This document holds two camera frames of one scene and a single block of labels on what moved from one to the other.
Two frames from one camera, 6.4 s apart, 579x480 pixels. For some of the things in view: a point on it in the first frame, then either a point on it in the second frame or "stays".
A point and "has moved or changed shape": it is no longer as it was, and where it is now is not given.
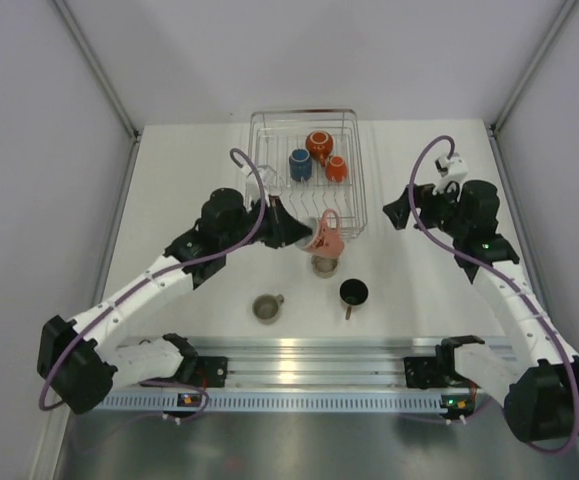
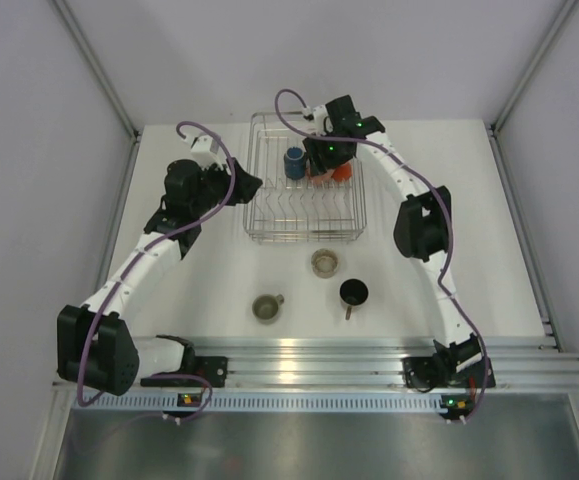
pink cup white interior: (328, 241) to (319, 181)
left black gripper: (284, 228) to (245, 186)
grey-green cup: (266, 307) stays
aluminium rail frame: (309, 361) stays
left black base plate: (213, 369) stays
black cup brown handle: (353, 292) stays
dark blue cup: (300, 164) has moved or changed shape
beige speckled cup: (324, 266) stays
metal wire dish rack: (315, 155) stays
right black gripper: (425, 199) to (313, 151)
